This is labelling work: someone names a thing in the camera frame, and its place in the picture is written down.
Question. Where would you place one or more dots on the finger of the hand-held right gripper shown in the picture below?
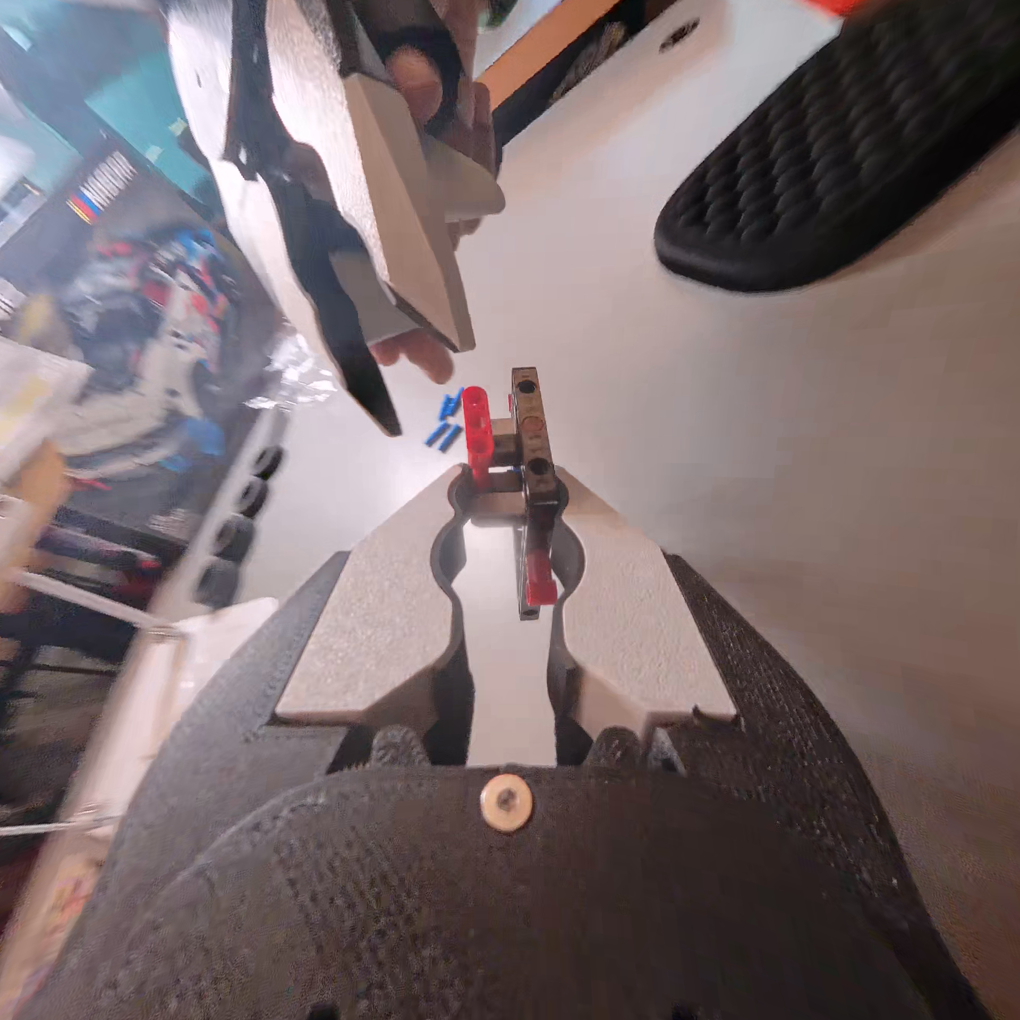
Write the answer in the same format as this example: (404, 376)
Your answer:
(414, 239)
(239, 207)

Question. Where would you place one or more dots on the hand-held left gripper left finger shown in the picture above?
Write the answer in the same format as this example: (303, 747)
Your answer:
(366, 629)

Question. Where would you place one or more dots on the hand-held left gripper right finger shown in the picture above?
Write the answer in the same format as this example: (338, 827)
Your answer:
(637, 629)

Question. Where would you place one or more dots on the black red lego frame assembly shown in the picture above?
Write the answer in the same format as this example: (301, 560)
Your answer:
(534, 446)

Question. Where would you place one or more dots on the printed lego set box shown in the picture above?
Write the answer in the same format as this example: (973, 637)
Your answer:
(159, 319)

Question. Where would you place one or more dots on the black lego tyre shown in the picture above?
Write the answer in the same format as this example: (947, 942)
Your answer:
(268, 460)
(235, 536)
(217, 582)
(252, 496)

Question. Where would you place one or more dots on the blue lego pin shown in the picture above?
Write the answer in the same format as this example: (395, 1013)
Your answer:
(453, 435)
(452, 402)
(435, 437)

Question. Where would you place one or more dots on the person's right hand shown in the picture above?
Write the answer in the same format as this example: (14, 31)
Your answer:
(418, 80)

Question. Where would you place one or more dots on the clear plastic bag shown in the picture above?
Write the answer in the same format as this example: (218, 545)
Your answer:
(295, 374)

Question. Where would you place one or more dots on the orange object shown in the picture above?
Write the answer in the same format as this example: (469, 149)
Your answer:
(837, 5)

